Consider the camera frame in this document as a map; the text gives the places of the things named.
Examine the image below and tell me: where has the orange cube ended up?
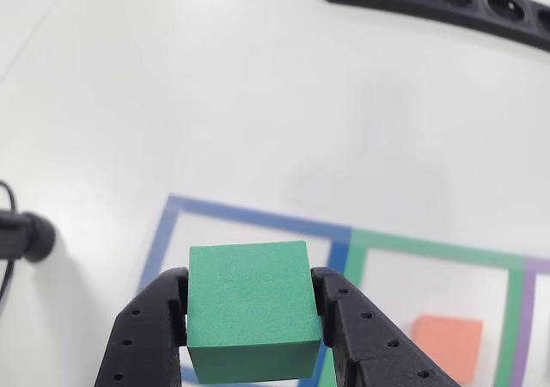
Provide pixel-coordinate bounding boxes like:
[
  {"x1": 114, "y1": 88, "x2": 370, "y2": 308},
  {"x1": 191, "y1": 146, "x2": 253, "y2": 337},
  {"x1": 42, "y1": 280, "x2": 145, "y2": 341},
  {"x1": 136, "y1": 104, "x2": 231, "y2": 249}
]
[{"x1": 411, "y1": 313, "x2": 485, "y2": 386}]

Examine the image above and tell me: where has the green cube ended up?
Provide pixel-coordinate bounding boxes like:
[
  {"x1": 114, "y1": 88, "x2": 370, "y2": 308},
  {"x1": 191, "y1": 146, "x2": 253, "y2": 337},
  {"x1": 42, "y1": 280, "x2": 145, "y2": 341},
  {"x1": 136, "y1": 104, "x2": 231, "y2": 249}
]
[{"x1": 186, "y1": 240, "x2": 324, "y2": 385}]

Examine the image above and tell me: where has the black tripod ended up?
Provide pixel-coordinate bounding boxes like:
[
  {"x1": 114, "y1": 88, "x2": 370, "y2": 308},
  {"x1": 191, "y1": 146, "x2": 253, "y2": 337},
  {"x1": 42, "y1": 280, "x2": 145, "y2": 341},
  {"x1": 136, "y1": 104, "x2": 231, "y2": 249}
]
[{"x1": 0, "y1": 210, "x2": 57, "y2": 263}]

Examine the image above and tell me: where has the black power strip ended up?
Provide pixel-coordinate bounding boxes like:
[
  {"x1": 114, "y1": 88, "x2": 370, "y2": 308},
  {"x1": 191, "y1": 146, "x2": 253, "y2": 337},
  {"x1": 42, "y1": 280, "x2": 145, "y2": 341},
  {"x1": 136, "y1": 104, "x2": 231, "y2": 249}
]
[{"x1": 325, "y1": 0, "x2": 550, "y2": 55}]

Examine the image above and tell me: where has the green square frame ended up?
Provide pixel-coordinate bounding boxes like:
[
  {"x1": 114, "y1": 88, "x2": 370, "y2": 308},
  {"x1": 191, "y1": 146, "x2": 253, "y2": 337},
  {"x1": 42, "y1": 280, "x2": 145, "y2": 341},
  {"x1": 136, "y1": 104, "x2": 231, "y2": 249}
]
[{"x1": 316, "y1": 227, "x2": 527, "y2": 387}]

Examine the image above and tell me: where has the purple square frame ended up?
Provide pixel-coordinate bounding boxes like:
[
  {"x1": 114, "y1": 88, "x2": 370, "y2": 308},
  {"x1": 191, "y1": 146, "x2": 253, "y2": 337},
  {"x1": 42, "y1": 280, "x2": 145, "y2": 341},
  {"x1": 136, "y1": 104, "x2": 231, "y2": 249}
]
[{"x1": 510, "y1": 255, "x2": 550, "y2": 387}]

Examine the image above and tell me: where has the blue square frame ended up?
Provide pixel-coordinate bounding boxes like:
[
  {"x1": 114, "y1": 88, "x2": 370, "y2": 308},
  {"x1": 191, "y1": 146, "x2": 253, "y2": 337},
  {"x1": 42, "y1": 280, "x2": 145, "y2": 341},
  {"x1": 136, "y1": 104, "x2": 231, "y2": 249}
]
[{"x1": 136, "y1": 193, "x2": 354, "y2": 387}]

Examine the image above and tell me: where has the thin black cable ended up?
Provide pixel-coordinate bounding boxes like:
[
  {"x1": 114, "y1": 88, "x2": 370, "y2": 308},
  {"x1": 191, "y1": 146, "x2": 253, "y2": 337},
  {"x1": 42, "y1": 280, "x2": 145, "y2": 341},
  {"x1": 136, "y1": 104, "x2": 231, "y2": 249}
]
[{"x1": 0, "y1": 181, "x2": 18, "y2": 310}]

